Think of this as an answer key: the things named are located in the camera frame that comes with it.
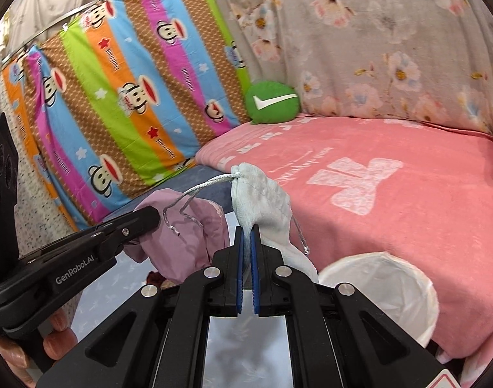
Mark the green round cushion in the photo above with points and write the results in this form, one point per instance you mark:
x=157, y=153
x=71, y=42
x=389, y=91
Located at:
x=270, y=103

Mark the white-lined waste bin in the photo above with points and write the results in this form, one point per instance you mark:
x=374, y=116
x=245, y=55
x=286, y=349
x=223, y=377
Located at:
x=375, y=291

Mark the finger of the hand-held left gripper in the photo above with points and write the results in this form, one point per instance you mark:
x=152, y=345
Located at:
x=125, y=226

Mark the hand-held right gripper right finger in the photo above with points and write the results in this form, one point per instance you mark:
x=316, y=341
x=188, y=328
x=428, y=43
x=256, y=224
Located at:
x=255, y=268

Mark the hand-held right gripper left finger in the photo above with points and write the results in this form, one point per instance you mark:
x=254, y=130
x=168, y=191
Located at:
x=239, y=268

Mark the striped monkey print sheet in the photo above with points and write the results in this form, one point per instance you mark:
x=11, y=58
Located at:
x=129, y=89

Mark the mauve cloth pouch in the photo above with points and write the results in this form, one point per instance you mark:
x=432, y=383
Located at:
x=186, y=246

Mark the pink blanket with white bow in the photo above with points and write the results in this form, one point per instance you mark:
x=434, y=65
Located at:
x=412, y=226

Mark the grey floral cloth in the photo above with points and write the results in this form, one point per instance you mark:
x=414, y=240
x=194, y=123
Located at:
x=351, y=48

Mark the person's left hand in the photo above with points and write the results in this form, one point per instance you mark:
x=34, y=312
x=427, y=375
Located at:
x=60, y=341

